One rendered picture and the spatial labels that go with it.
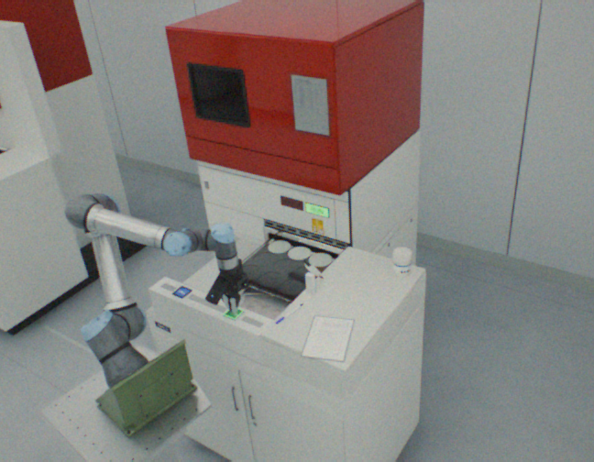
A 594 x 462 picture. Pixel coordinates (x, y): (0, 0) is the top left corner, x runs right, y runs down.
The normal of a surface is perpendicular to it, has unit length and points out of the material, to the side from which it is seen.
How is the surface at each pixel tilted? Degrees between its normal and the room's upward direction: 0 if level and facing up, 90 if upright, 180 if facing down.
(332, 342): 0
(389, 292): 0
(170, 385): 90
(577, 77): 90
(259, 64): 90
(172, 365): 90
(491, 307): 0
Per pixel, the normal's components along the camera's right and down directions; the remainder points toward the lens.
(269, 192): -0.56, 0.47
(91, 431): -0.07, -0.84
